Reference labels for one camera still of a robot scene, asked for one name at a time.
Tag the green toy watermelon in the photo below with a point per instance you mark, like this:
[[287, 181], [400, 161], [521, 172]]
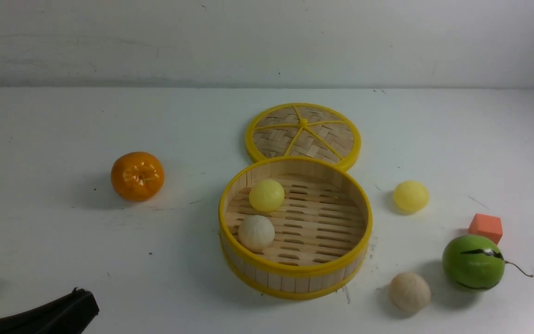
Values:
[[475, 263]]

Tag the orange foam cube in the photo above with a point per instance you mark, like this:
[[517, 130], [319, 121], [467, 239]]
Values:
[[487, 226]]

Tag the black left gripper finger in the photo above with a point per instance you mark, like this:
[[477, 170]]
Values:
[[69, 314]]

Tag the orange toy tangerine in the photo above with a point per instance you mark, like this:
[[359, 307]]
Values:
[[137, 176]]

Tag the white bun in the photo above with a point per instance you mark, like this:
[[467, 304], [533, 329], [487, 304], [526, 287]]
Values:
[[409, 292], [256, 233]]

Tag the bamboo steamer tray yellow rim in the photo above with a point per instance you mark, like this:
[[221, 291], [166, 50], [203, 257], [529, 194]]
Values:
[[322, 229]]

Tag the yellow bun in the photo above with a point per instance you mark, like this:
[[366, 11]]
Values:
[[410, 196], [266, 195]]

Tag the woven bamboo steamer lid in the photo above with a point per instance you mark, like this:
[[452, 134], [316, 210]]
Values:
[[303, 129]]

